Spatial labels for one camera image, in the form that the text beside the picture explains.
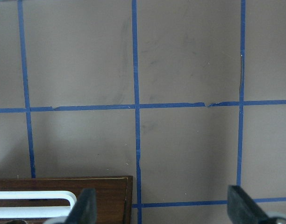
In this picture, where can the dark brown wooden cabinet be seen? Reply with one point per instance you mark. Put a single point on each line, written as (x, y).
(113, 194)

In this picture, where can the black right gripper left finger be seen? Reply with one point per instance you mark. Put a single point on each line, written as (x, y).
(85, 209)

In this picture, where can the wooden drawer with white handle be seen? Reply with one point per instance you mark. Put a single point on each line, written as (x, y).
(36, 204)

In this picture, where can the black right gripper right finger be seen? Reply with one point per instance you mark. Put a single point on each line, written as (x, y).
(243, 210)

